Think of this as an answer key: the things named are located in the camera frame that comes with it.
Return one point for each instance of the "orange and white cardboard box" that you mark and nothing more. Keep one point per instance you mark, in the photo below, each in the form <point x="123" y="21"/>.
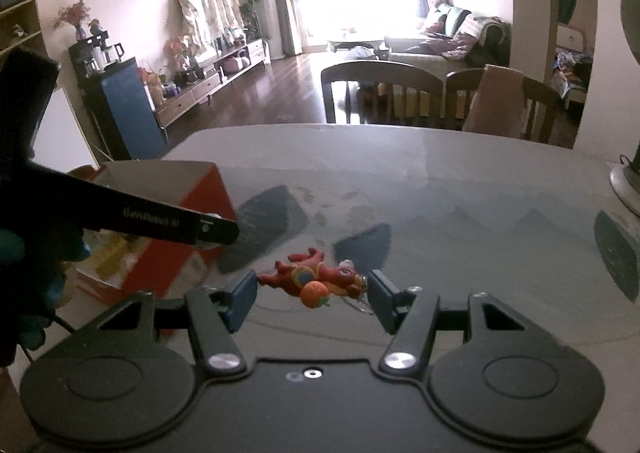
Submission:
<point x="200" y="193"/>

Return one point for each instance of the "long wooden tv cabinet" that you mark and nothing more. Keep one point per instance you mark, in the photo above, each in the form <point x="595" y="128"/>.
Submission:
<point x="210" y="88"/>

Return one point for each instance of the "pale floral garment cover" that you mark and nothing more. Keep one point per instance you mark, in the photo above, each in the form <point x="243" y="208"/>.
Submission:
<point x="207" y="8"/>

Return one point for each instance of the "orange flower bouquet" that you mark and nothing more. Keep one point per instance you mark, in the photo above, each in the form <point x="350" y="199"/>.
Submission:
<point x="179" y="50"/>

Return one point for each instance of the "beige sofa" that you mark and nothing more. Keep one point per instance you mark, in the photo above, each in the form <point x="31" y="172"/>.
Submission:
<point x="425" y="50"/>

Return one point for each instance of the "person's left hand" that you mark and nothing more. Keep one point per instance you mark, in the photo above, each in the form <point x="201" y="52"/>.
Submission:
<point x="50" y="283"/>

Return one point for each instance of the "dark wooden dining chair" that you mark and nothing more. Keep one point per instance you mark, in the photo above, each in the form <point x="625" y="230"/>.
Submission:
<point x="542" y="108"/>
<point x="380" y="83"/>

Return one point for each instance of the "blue cabinet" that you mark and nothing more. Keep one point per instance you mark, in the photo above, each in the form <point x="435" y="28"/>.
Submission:
<point x="125" y="108"/>

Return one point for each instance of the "black coffee maker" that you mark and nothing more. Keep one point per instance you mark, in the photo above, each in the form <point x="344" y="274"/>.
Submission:
<point x="95" y="53"/>

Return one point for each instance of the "white coffee table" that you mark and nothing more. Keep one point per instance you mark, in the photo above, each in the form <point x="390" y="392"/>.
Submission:
<point x="355" y="40"/>

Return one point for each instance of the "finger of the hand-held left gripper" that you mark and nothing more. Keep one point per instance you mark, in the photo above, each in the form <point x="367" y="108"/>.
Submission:
<point x="150" y="220"/>

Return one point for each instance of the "yellow toy block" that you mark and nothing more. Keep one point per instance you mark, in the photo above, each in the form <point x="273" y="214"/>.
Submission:
<point x="112" y="255"/>

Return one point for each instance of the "teal sofa cushion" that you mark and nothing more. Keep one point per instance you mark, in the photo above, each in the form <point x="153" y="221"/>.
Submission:
<point x="457" y="18"/>

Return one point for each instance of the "red toy with orange fruit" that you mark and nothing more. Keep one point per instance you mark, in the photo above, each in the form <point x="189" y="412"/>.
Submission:
<point x="320" y="278"/>

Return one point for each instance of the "red flowers in vase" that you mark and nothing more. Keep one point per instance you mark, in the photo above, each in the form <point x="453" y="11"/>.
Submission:
<point x="72" y="15"/>

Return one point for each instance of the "green potted plant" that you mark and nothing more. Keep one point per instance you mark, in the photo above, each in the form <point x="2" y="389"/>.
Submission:
<point x="251" y="0"/>

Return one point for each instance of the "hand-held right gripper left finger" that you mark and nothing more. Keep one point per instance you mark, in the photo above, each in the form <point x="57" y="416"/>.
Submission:
<point x="241" y="300"/>

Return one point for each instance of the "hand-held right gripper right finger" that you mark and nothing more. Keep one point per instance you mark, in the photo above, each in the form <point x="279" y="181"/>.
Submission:
<point x="385" y="303"/>

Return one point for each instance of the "beige cloth on chair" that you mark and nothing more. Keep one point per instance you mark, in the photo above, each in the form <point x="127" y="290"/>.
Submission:
<point x="495" y="100"/>

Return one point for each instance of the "white cabinet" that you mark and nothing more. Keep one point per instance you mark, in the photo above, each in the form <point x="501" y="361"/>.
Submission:
<point x="65" y="128"/>

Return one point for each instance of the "leaf print table mat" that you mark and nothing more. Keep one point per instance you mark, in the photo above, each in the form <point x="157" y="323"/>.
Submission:
<point x="450" y="243"/>

